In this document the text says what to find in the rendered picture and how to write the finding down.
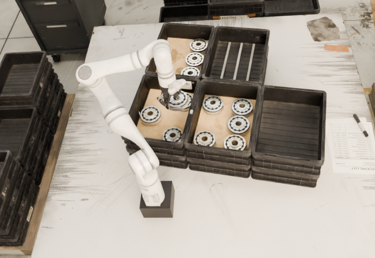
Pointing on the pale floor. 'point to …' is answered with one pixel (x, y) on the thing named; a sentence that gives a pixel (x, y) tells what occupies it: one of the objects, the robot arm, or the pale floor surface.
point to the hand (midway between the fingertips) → (171, 103)
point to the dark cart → (59, 10)
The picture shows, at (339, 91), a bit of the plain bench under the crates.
